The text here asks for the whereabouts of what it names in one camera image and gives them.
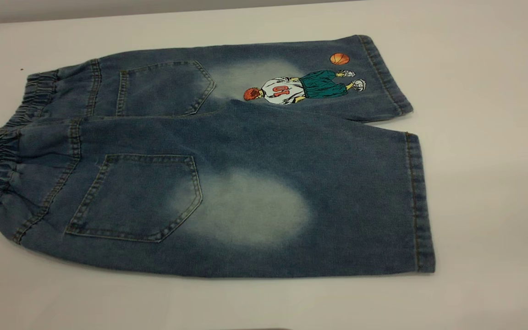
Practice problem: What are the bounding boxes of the blue denim shorts basketball print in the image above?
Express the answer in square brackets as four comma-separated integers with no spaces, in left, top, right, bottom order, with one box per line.
[0,34,436,279]

